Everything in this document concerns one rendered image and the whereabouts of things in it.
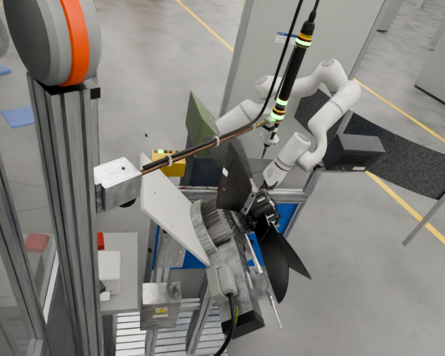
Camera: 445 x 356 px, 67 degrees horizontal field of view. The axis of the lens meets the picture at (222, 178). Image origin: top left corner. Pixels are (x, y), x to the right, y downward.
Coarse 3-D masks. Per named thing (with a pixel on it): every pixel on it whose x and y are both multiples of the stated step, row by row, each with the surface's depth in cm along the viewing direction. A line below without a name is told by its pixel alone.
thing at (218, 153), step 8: (208, 136) 136; (224, 144) 138; (240, 144) 145; (208, 152) 132; (216, 152) 134; (224, 152) 136; (240, 152) 141; (216, 160) 132; (248, 160) 140; (248, 168) 137
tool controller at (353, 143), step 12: (336, 144) 176; (348, 144) 173; (360, 144) 176; (372, 144) 178; (324, 156) 187; (336, 156) 176; (348, 156) 176; (360, 156) 177; (372, 156) 179; (336, 168) 182; (348, 168) 186; (360, 168) 188
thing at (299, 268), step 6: (282, 240) 133; (288, 246) 132; (288, 252) 135; (294, 252) 132; (288, 258) 139; (294, 258) 135; (294, 264) 139; (300, 264) 133; (294, 270) 143; (300, 270) 137; (306, 270) 131; (306, 276) 135
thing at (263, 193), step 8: (256, 192) 128; (264, 192) 125; (256, 200) 125; (264, 200) 124; (272, 200) 134; (256, 208) 124; (264, 208) 123; (272, 208) 123; (240, 216) 124; (248, 216) 126; (256, 216) 124; (272, 216) 125; (248, 224) 125
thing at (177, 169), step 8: (152, 152) 162; (168, 152) 164; (152, 160) 157; (184, 160) 162; (160, 168) 160; (168, 168) 160; (176, 168) 161; (184, 168) 163; (168, 176) 164; (176, 176) 165
